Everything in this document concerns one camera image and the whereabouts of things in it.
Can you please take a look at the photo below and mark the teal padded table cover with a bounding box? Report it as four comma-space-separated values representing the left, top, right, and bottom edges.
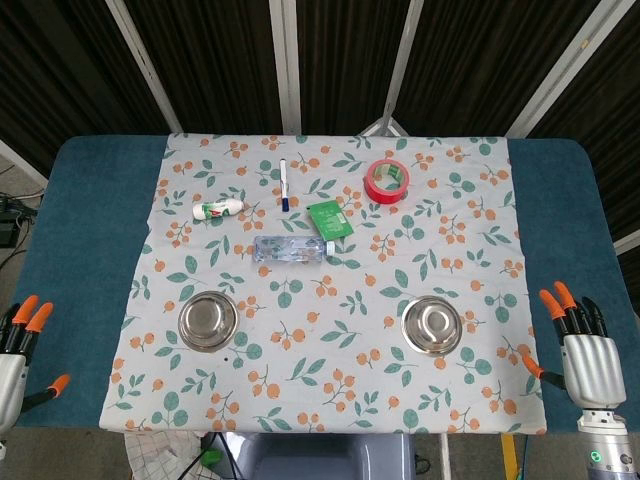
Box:
0, 134, 640, 431

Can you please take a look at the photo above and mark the small white yogurt bottle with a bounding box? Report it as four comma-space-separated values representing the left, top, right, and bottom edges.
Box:
192, 197, 245, 220

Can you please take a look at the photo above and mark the grey metal stand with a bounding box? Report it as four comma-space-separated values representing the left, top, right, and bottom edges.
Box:
358, 99, 411, 137

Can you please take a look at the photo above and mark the clear plastic water bottle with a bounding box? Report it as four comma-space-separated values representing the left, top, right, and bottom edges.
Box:
253, 234, 336, 265

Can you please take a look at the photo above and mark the round metal bowl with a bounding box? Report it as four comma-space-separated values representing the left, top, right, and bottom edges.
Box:
177, 290, 241, 352
400, 295, 464, 357

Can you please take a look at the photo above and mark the dark folding partition screen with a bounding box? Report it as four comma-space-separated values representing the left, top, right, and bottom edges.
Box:
0, 0, 640, 251

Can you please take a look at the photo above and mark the black power strip with cables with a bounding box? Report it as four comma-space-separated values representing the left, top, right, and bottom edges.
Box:
0, 194, 39, 249

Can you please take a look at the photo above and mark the green sachet packet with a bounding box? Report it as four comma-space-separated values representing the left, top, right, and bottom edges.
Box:
306, 198, 355, 240

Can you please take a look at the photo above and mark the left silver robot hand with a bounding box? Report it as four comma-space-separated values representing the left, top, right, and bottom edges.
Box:
0, 294, 72, 436

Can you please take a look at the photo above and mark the floral printed tablecloth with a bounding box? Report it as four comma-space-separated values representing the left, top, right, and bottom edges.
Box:
99, 132, 549, 435

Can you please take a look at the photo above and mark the white marker blue cap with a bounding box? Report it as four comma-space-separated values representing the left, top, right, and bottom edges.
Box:
278, 158, 291, 213

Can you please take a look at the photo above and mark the red tape roll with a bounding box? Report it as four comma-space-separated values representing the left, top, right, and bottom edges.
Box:
363, 158, 410, 205

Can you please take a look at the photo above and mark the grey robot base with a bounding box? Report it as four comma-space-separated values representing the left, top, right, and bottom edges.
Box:
234, 432, 416, 480

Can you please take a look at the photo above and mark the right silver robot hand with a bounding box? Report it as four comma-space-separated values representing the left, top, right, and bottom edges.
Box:
522, 280, 627, 414

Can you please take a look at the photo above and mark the white table leg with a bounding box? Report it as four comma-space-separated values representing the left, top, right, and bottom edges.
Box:
438, 433, 452, 480

